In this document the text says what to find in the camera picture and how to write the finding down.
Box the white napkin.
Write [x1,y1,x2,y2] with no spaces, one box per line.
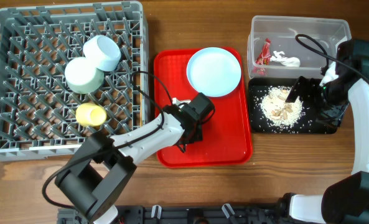
[270,51,301,67]

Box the large light blue plate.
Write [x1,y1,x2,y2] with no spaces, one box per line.
[186,47,241,97]

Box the red snack wrapper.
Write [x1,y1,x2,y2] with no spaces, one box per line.
[252,38,271,75]

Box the yellow plastic cup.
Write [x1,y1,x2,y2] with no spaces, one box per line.
[75,103,107,126]

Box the small light blue bowl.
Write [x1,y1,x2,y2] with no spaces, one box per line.
[83,35,121,72]

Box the light green bowl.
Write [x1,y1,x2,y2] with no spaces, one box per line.
[64,57,104,94]

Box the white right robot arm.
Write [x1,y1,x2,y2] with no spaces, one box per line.
[276,39,369,223]

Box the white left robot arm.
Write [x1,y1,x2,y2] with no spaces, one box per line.
[55,93,215,223]

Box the grey plastic dishwasher rack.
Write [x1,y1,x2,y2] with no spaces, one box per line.
[0,1,149,161]

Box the pile of rice scraps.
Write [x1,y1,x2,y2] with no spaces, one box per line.
[259,86,305,128]

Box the black rectangular tray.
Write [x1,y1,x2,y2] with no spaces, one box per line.
[248,78,347,134]

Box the clear plastic bin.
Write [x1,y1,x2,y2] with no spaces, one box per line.
[247,16,352,78]

